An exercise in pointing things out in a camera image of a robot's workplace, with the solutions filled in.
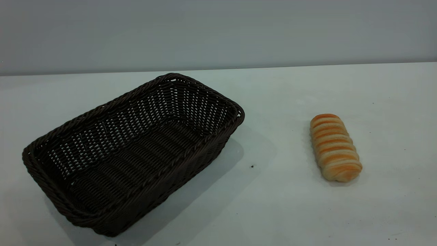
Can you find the dark brown woven wicker basket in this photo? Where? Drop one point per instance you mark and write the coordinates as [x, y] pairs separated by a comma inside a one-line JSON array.
[[136, 153]]

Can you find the striped golden bread roll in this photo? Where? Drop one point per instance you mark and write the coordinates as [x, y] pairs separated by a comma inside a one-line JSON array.
[[334, 147]]

